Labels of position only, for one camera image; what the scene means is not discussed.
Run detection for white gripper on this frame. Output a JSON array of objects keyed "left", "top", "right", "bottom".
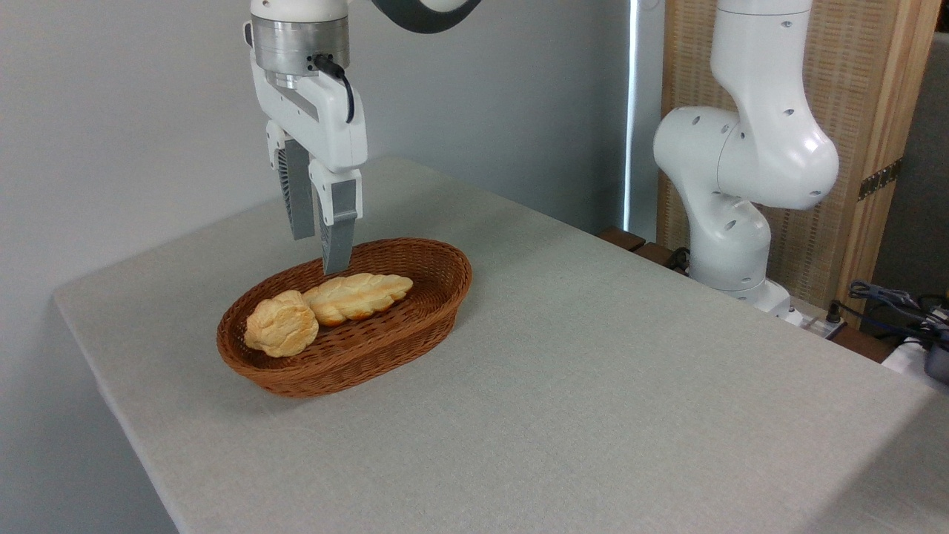
[{"left": 249, "top": 56, "right": 368, "bottom": 276}]

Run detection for round golden bread roll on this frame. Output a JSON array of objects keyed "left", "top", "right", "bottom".
[{"left": 244, "top": 290, "right": 320, "bottom": 359}]

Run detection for long braided bread loaf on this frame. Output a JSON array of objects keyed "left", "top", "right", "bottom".
[{"left": 302, "top": 273, "right": 414, "bottom": 328}]

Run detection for brown wicker oval basket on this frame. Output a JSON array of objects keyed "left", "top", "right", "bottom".
[{"left": 216, "top": 237, "right": 473, "bottom": 399}]

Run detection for woven wood-framed screen panel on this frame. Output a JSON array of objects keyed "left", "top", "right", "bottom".
[{"left": 656, "top": 0, "right": 942, "bottom": 329}]

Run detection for metal screen hinge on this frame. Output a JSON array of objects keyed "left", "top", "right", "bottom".
[{"left": 858, "top": 157, "right": 905, "bottom": 202}]

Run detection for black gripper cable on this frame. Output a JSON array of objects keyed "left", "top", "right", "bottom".
[{"left": 312, "top": 53, "right": 357, "bottom": 125}]

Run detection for black cable bundle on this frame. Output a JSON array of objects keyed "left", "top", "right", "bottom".
[{"left": 847, "top": 280, "right": 949, "bottom": 343}]

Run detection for white box under cables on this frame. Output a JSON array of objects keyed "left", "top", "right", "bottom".
[{"left": 881, "top": 336, "right": 949, "bottom": 395}]

